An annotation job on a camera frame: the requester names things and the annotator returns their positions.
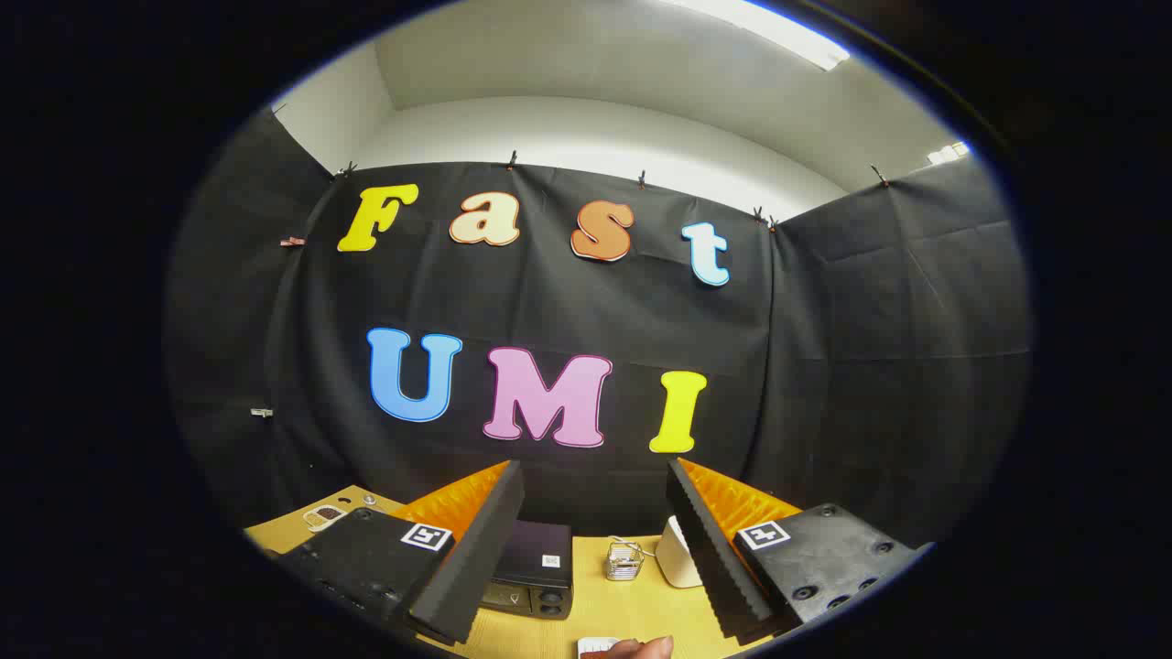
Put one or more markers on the white compartment spice plate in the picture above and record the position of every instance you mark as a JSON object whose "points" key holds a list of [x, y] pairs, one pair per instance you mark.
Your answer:
{"points": [[322, 518]]}

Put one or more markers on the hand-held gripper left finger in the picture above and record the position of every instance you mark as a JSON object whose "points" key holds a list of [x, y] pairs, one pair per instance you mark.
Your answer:
{"points": [[476, 558]]}

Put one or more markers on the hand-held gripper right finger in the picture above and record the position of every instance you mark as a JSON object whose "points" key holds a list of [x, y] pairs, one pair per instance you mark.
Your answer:
{"points": [[714, 558]]}

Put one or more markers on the white bread toaster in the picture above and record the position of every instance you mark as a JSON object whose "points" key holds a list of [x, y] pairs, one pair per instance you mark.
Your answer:
{"points": [[676, 558]]}

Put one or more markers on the black toaster oven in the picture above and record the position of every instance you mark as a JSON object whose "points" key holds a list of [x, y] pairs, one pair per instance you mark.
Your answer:
{"points": [[540, 554]]}

